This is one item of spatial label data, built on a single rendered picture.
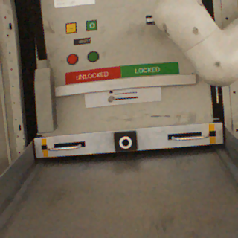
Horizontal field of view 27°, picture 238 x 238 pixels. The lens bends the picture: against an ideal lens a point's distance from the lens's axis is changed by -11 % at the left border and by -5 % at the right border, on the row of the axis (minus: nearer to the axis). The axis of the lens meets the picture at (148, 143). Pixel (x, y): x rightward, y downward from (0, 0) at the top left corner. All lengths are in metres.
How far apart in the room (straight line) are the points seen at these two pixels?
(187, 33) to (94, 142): 0.56
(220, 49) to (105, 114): 0.53
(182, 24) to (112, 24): 0.46
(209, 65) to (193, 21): 0.10
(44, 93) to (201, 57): 0.49
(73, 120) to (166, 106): 0.26
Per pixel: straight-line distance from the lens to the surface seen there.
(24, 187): 1.23
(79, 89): 1.39
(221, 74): 1.01
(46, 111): 1.34
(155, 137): 1.43
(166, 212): 0.98
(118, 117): 1.43
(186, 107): 1.44
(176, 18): 0.99
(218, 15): 1.43
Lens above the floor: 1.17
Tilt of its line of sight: 12 degrees down
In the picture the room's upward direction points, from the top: 4 degrees counter-clockwise
